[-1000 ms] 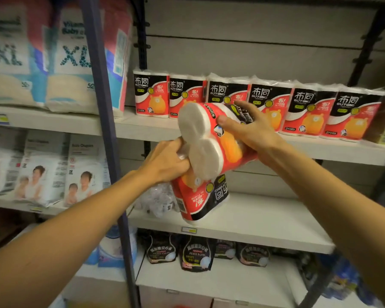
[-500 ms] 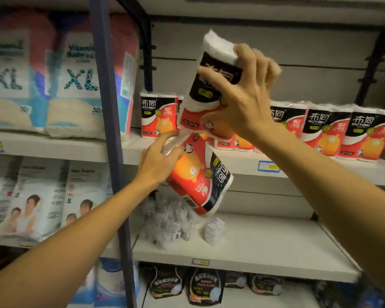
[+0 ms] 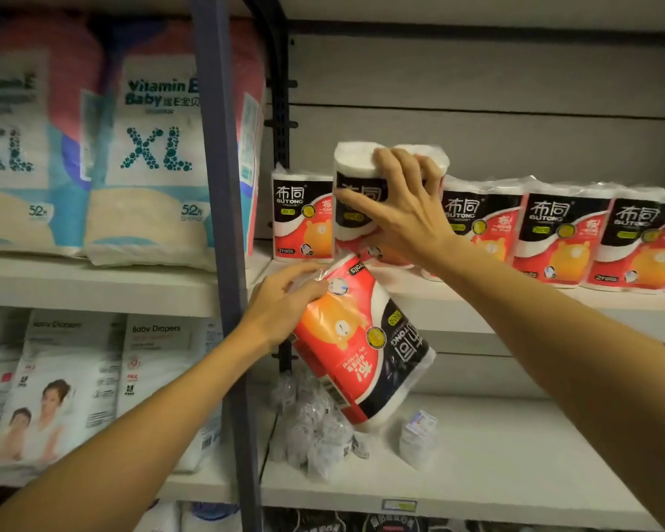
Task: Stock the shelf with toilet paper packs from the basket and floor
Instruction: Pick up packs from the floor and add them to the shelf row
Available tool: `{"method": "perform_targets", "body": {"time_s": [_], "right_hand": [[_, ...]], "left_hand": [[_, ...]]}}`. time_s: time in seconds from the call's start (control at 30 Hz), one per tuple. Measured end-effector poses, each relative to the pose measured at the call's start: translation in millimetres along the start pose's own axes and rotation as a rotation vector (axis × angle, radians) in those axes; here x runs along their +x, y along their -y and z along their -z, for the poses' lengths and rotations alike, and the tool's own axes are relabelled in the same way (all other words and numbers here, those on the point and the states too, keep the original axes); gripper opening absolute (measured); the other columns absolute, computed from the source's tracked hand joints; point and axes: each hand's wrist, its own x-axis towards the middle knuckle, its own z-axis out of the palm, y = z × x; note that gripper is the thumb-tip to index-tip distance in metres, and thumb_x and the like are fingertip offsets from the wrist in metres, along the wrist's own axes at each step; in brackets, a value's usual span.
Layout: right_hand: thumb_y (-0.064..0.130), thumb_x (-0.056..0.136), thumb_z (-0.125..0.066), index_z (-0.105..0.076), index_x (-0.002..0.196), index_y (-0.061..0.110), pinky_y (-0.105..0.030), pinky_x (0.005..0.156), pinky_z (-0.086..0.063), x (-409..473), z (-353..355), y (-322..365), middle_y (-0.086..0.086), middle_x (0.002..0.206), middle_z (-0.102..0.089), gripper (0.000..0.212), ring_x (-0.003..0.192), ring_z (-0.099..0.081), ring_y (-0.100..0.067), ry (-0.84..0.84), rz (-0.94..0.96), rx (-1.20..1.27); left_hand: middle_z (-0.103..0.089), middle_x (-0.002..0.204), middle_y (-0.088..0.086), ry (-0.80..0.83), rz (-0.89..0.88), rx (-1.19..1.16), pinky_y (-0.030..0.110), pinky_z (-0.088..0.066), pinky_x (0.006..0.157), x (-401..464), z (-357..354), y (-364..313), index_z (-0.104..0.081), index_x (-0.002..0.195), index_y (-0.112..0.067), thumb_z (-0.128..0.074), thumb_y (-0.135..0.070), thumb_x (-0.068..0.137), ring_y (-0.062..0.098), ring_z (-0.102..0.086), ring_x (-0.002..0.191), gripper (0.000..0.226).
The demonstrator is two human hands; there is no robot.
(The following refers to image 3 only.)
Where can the person's left hand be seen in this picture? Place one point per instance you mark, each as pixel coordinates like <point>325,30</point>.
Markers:
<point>274,313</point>

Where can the person's right hand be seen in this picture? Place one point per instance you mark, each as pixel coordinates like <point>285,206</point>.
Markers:
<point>410,221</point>

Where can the person's right middle finger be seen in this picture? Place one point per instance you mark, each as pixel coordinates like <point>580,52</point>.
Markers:
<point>409,168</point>

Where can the person's left thumb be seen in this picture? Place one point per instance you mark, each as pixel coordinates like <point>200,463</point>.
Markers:
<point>302,269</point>

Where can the person's right thumb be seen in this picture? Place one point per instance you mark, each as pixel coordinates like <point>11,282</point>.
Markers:
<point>357,207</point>

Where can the person's left forearm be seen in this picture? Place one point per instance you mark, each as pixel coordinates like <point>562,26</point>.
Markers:
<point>127,432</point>

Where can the person's right forearm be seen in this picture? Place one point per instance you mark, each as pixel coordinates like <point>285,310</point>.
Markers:
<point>565,349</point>

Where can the black slotted shelf upright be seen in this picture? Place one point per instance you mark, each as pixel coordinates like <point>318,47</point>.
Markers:
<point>277,77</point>

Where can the bundle of clear-wrapped small items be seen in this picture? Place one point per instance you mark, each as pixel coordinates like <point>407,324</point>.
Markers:
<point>316,426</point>

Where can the pink blue diaper pack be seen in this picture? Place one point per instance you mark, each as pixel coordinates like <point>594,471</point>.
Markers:
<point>27,160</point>
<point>155,177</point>

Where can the small white tissue packet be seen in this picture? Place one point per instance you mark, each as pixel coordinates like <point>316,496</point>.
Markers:
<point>418,437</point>

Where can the shelf price tag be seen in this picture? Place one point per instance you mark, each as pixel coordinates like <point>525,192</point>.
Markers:
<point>399,505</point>

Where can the row of dark packets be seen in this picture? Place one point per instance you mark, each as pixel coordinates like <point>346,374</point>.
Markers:
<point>366,521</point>

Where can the white diaper pack with photo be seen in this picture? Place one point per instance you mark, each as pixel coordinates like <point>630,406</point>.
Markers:
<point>61,382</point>

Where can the white blue soft pack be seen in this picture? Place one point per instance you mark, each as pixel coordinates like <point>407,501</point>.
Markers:
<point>199,518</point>

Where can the blue-grey metal shelf post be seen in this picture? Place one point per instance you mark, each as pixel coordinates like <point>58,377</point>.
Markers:
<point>224,216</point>

